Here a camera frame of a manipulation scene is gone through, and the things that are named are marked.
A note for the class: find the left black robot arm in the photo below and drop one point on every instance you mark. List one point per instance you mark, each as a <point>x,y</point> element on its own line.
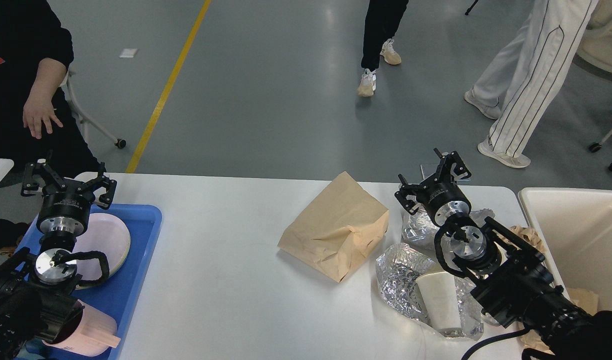
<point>36,290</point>

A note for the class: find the cream office chair right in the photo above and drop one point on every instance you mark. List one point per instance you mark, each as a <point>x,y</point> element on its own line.
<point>595,47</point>

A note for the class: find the walking person black trousers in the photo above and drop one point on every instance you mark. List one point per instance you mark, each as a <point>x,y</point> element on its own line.
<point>381,23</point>

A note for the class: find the crumpled brown paper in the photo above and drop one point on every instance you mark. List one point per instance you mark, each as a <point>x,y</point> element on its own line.
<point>530,235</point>

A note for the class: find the walking person white trousers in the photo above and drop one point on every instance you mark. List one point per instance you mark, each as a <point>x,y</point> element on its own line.
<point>525,76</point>

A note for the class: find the brown paper bag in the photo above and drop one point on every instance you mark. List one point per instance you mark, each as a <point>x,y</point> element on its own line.
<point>338,230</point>

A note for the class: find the white paper cup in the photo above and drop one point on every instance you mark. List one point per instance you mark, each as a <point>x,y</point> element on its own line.
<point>439,294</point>

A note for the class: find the foil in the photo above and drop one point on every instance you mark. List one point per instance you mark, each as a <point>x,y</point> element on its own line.
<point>397,272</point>
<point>418,231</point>

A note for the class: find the pink mug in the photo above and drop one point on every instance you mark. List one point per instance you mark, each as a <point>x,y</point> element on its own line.
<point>89,332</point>

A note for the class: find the seated person in black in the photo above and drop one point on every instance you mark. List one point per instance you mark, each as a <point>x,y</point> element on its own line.
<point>35,54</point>

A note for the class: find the seated person's hand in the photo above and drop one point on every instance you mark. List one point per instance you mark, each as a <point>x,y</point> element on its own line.
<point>39,114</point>

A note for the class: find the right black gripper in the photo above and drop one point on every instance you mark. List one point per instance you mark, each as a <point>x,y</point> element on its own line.
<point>443,201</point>

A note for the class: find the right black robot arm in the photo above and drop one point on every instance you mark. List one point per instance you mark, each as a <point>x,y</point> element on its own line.
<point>510,280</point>

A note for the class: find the blue plastic tray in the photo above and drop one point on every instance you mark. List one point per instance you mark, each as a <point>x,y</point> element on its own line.
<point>118,296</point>

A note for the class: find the cream plastic bin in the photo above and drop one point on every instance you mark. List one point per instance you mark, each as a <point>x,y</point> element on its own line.
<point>576,228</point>

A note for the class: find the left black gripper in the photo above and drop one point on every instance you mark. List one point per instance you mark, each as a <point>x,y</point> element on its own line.
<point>65,210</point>

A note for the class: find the grey floor plate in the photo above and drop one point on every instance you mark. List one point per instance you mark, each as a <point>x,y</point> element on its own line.
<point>430,171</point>

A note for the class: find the white chair left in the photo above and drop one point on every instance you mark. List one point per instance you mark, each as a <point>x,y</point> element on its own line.
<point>84,119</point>

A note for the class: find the pink plate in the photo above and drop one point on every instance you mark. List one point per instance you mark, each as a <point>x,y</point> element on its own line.
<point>108,234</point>

